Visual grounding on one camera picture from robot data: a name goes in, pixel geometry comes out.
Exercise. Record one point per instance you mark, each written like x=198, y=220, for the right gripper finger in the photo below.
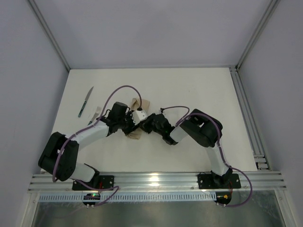
x=147, y=123
x=146, y=129

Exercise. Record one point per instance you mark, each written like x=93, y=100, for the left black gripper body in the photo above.
x=129, y=123

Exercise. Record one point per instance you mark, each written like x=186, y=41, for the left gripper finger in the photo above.
x=129, y=116
x=128, y=130

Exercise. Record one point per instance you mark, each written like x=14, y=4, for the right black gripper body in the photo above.
x=148, y=123

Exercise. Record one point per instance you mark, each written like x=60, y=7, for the beige cloth napkin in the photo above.
x=137, y=104

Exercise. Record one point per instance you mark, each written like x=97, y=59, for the silver fork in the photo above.
x=96, y=114

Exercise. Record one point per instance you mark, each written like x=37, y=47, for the green handled knife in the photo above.
x=85, y=101

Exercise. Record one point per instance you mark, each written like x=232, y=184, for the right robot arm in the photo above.
x=204, y=130

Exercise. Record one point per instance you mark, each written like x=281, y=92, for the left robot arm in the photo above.
x=60, y=154

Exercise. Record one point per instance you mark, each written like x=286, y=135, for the left controller board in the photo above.
x=91, y=199

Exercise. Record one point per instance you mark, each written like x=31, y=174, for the controller board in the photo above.
x=223, y=198
x=91, y=199

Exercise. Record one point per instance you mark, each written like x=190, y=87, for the right controller board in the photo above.
x=223, y=198

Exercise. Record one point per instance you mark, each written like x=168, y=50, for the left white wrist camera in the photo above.
x=139, y=116

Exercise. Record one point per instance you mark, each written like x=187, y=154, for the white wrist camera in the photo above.
x=162, y=111
x=139, y=116

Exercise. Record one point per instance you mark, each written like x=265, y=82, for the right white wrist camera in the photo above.
x=162, y=111

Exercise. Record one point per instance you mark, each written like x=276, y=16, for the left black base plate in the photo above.
x=97, y=183

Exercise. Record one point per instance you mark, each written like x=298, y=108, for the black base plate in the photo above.
x=213, y=181
x=97, y=183

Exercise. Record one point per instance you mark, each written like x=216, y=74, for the slotted cable duct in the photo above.
x=131, y=197

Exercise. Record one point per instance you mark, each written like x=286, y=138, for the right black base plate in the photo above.
x=213, y=181

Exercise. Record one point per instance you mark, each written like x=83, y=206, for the right aluminium side rail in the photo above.
x=256, y=143

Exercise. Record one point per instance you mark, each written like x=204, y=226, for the front aluminium rail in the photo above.
x=161, y=182

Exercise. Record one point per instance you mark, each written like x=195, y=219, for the left frame post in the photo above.
x=46, y=29

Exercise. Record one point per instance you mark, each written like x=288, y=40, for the frame post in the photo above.
x=46, y=29
x=266, y=16

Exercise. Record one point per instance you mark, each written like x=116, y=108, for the right frame post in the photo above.
x=266, y=16

